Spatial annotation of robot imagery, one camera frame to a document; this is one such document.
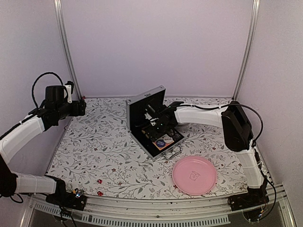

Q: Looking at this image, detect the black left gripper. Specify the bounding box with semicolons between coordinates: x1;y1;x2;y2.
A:
56;99;87;120

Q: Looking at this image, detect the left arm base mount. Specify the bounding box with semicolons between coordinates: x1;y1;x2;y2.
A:
45;188;87;211

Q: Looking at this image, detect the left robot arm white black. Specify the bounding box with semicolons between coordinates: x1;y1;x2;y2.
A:
0;81;86;205

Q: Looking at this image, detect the pink plastic plate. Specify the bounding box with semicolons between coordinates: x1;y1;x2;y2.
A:
172;156;217;196

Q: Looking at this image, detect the blue brown poker chip row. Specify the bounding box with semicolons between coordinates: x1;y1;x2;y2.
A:
172;132;184;141

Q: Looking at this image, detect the front aluminium rail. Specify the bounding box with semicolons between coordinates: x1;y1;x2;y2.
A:
24;186;296;227

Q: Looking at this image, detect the right aluminium frame post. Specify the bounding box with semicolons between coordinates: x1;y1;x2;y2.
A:
232;0;260;100

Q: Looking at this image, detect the aluminium frame post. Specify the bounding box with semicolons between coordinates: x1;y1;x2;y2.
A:
53;0;82;99
232;0;260;100

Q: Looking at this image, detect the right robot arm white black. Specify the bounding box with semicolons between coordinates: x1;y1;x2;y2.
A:
142;101;267;206

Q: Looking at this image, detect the blue round blind button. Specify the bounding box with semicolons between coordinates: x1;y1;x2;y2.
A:
155;140;166;148

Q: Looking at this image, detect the aluminium poker set case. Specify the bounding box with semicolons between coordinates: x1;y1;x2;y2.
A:
126;86;185;160

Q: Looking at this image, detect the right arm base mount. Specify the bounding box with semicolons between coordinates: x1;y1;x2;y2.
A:
227;192;269;211

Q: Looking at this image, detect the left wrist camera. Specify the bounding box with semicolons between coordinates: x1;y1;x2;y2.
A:
64;81;74;104

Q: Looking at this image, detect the left aluminium frame post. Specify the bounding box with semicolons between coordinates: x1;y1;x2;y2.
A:
53;0;82;99

